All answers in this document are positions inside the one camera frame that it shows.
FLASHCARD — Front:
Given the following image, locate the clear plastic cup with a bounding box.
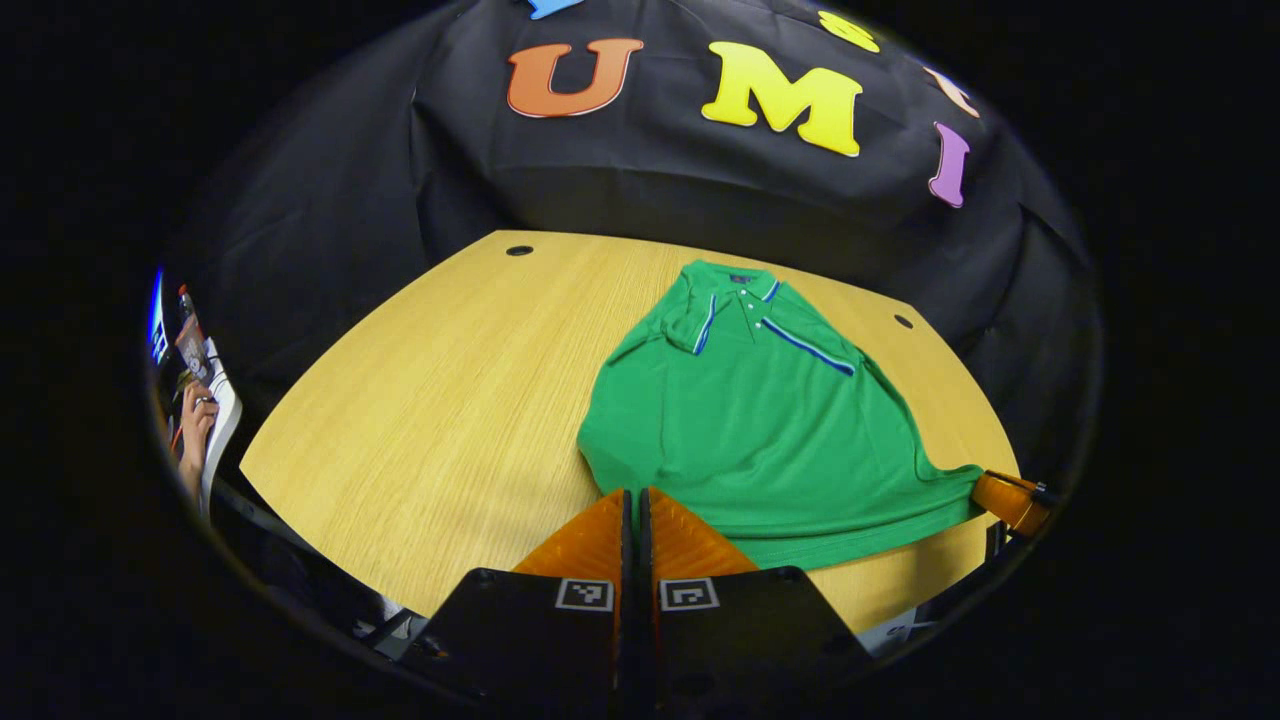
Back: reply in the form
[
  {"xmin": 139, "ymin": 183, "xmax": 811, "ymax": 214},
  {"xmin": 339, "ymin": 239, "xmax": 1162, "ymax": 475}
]
[{"xmin": 175, "ymin": 315, "xmax": 211, "ymax": 386}]

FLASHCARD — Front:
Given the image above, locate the white side desk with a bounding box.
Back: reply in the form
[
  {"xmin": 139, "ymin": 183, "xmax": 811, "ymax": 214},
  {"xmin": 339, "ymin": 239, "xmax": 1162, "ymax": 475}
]
[{"xmin": 200, "ymin": 338, "xmax": 244, "ymax": 516}]

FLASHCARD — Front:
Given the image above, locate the black backdrop cloth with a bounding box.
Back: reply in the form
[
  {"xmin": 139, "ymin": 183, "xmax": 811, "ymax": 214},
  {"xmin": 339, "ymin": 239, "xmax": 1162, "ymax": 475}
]
[{"xmin": 165, "ymin": 0, "xmax": 1101, "ymax": 471}]

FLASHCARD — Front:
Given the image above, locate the computer monitor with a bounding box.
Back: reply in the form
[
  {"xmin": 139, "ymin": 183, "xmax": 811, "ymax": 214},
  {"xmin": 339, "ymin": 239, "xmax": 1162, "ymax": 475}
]
[{"xmin": 148, "ymin": 268, "xmax": 169, "ymax": 366}]

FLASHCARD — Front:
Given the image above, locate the green T-shirt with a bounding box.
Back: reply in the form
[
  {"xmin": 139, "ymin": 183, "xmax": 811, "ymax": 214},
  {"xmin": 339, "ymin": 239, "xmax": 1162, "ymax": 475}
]
[{"xmin": 577, "ymin": 259, "xmax": 986, "ymax": 571}]

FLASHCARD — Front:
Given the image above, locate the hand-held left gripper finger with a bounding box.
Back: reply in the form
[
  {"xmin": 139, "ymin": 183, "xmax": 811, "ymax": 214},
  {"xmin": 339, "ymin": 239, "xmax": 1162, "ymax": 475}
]
[
  {"xmin": 425, "ymin": 488, "xmax": 635, "ymax": 720},
  {"xmin": 638, "ymin": 487, "xmax": 873, "ymax": 720}
]

